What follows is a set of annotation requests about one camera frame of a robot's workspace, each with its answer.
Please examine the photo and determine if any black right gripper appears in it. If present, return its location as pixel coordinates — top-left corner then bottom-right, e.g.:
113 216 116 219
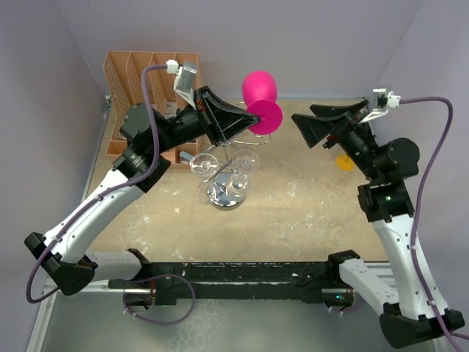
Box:
292 99 382 180

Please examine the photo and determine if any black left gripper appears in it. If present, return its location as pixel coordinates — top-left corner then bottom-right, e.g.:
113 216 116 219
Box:
152 86 259 154

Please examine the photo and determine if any pink plastic wine glass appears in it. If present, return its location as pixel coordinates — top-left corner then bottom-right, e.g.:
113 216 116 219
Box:
241 70 284 135

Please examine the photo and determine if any orange plastic wine glass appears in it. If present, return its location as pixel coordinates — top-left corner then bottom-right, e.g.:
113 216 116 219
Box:
336 154 355 172

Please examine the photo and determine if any clear wine glass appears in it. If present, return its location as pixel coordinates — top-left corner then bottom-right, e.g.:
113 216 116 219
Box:
232 150 259 174
226 173 251 202
189 153 219 197

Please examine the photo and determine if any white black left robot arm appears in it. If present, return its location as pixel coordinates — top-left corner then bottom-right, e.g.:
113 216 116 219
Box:
25 86 262 296

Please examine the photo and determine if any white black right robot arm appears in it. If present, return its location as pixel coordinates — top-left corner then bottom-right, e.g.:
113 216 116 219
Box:
292 100 465 349

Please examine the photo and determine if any blue stapler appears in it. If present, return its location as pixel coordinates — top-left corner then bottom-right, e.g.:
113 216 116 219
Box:
179 151 194 164

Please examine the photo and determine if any orange perforated desk organizer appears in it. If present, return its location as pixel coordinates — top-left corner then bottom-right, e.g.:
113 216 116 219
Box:
103 51 199 160

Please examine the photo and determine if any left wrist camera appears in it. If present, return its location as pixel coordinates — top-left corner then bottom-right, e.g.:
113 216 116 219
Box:
166 59 198 109

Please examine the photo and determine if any chrome wire wine glass rack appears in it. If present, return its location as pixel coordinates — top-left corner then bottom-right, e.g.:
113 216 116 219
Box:
198 134 271 210

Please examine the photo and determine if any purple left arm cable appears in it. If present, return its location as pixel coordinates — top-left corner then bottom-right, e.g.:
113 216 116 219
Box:
25 64 169 304

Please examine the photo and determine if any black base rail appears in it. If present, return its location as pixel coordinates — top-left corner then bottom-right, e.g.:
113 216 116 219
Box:
109 262 354 307

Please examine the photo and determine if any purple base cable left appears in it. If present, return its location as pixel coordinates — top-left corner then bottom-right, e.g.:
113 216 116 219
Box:
122 271 198 326

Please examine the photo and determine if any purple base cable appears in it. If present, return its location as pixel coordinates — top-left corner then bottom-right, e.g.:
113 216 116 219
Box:
122 271 198 326
328 289 367 317

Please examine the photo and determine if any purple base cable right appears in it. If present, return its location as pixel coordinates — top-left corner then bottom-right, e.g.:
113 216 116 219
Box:
328 289 367 317

